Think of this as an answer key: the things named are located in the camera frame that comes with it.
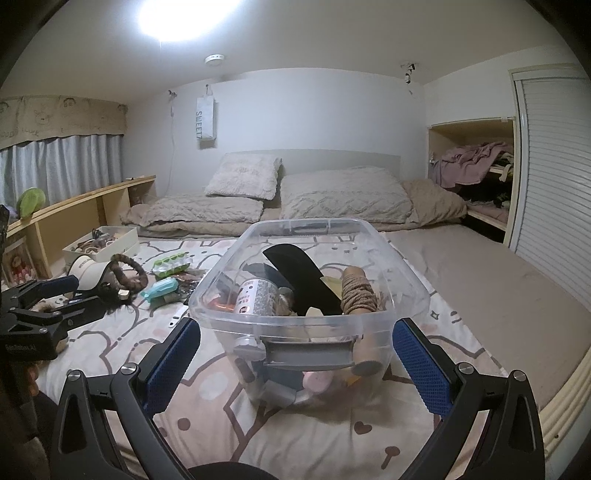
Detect grey curtain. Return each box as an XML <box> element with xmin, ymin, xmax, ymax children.
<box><xmin>0</xmin><ymin>134</ymin><xmax>124</xmax><ymax>204</ymax></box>

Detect white paper bag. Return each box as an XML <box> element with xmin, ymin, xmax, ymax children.
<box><xmin>195</xmin><ymin>85</ymin><xmax>218</xmax><ymax>149</ymax></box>

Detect beige mattress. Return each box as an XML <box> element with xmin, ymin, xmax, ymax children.
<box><xmin>381</xmin><ymin>222</ymin><xmax>591</xmax><ymax>416</ymax></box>

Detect brown braided ring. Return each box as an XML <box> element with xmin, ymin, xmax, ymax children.
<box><xmin>110</xmin><ymin>255</ymin><xmax>149</xmax><ymax>291</ymax></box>

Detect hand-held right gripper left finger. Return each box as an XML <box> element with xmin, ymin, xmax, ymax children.
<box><xmin>51</xmin><ymin>318</ymin><xmax>201</xmax><ymax>480</ymax></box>

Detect beige quilt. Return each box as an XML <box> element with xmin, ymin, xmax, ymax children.
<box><xmin>121</xmin><ymin>178</ymin><xmax>468</xmax><ymax>238</ymax></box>

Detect printed label can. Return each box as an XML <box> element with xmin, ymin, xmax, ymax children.
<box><xmin>235</xmin><ymin>278</ymin><xmax>280</xmax><ymax>317</ymax></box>

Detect green blister packet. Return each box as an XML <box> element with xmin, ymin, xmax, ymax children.
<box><xmin>154</xmin><ymin>251</ymin><xmax>191</xmax><ymax>280</ymax></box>

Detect small fluffy pillow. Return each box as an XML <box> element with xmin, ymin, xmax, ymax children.
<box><xmin>204</xmin><ymin>154</ymin><xmax>282</xmax><ymax>201</ymax></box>

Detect framed doll picture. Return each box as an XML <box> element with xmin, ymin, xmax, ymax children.
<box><xmin>2</xmin><ymin>235</ymin><xmax>40</xmax><ymax>284</ymax></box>

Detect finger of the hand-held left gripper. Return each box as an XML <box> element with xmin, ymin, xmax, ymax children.
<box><xmin>7</xmin><ymin>274</ymin><xmax>81</xmax><ymax>315</ymax></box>
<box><xmin>11</xmin><ymin>295</ymin><xmax>110</xmax><ymax>340</ymax></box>

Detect clear plastic storage box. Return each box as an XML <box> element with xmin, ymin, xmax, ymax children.
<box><xmin>187</xmin><ymin>219</ymin><xmax>432</xmax><ymax>408</ymax></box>

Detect ceiling light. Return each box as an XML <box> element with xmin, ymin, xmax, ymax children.
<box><xmin>139</xmin><ymin>0</ymin><xmax>243</xmax><ymax>40</ymax></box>

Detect beige curtain valance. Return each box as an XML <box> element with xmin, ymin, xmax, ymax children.
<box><xmin>0</xmin><ymin>96</ymin><xmax>127</xmax><ymax>151</ymax></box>

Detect open wooden closet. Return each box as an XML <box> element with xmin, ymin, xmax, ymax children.
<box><xmin>427</xmin><ymin>116</ymin><xmax>515</xmax><ymax>245</ymax></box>

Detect black wig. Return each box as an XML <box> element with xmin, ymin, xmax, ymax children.
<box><xmin>90</xmin><ymin>281</ymin><xmax>139</xmax><ymax>317</ymax></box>

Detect wooden shelf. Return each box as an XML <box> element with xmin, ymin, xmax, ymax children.
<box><xmin>0</xmin><ymin>174</ymin><xmax>157</xmax><ymax>282</ymax></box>

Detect blue wet wipes packet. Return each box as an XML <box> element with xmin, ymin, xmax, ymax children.
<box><xmin>141</xmin><ymin>277</ymin><xmax>181</xmax><ymax>305</ymax></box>

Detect large knitted pillow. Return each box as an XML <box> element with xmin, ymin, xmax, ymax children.
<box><xmin>279</xmin><ymin>167</ymin><xmax>414</xmax><ymax>221</ymax></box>

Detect grey folded quilt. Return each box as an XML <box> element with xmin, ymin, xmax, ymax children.
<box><xmin>121</xmin><ymin>194</ymin><xmax>265</xmax><ymax>228</ymax></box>

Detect white wall cable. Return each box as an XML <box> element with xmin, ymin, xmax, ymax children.
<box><xmin>167</xmin><ymin>90</ymin><xmax>179</xmax><ymax>190</ymax></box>

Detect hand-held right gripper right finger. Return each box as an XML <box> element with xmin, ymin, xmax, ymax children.
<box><xmin>392</xmin><ymin>318</ymin><xmax>546</xmax><ymax>480</ymax></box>

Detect white visor cap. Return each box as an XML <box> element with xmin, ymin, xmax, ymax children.
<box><xmin>65</xmin><ymin>255</ymin><xmax>116</xmax><ymax>291</ymax></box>

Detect pile of hair accessories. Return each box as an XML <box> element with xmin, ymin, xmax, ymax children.
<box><xmin>74</xmin><ymin>227</ymin><xmax>122</xmax><ymax>252</ymax></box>

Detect rope-wrapped cardboard tube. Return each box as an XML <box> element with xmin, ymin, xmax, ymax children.
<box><xmin>339</xmin><ymin>267</ymin><xmax>386</xmax><ymax>377</ymax></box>

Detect white louvred door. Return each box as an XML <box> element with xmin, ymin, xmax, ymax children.
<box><xmin>508</xmin><ymin>65</ymin><xmax>591</xmax><ymax>319</ymax></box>

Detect black cloth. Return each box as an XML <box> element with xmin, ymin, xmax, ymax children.
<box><xmin>244</xmin><ymin>244</ymin><xmax>345</xmax><ymax>317</ymax></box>

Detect green plush toy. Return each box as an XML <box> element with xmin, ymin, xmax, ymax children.
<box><xmin>17</xmin><ymin>188</ymin><xmax>47</xmax><ymax>217</ymax></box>

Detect white cardboard box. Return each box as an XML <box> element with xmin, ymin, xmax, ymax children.
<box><xmin>62</xmin><ymin>225</ymin><xmax>140</xmax><ymax>265</ymax></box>

